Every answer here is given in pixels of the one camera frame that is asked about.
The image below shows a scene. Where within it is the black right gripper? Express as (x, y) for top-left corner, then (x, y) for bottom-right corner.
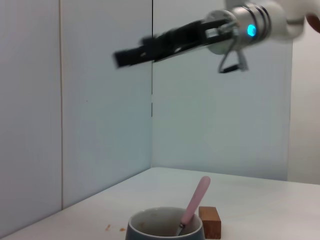
(112, 16), (236, 70)

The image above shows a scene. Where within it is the pink handled metal spoon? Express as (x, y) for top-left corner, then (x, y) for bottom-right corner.
(174, 175), (211, 237)

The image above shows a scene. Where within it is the grey ceramic mug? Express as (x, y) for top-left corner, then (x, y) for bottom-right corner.
(126, 206), (204, 240)

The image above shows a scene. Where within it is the light brown wooden block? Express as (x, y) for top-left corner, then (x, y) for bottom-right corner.
(198, 206), (223, 240)

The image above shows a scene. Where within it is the grey right wrist cable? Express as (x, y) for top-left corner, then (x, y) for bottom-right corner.
(217, 37), (250, 74)

